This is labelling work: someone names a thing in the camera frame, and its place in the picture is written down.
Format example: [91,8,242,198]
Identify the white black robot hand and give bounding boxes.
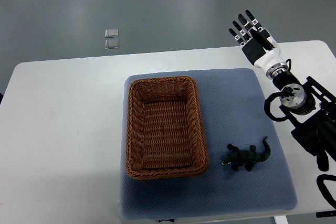
[229,10,289,79]

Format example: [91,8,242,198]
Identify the dark toy crocodile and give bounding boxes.
[222,136,271,172]

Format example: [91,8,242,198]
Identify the brown wicker basket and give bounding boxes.
[125,76,209,180]

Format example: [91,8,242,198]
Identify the blue grey cushion mat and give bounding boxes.
[119,68,297,221]

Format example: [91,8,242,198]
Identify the upper floor plate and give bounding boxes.
[105,28,119,38]

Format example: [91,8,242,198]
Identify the white table leg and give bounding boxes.
[274,215,288,224]

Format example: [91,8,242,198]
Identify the black cable loop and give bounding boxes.
[316,174,336,209]

